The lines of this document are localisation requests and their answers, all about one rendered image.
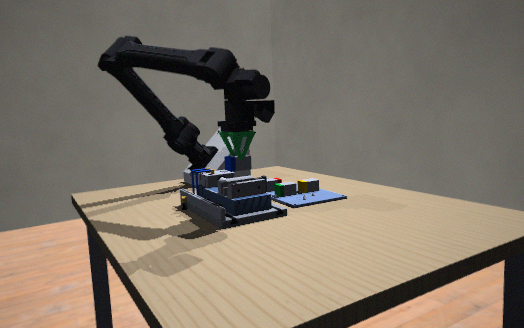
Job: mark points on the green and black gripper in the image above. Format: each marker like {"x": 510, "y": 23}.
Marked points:
{"x": 234, "y": 127}

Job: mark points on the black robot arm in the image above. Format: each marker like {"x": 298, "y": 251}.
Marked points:
{"x": 211, "y": 66}

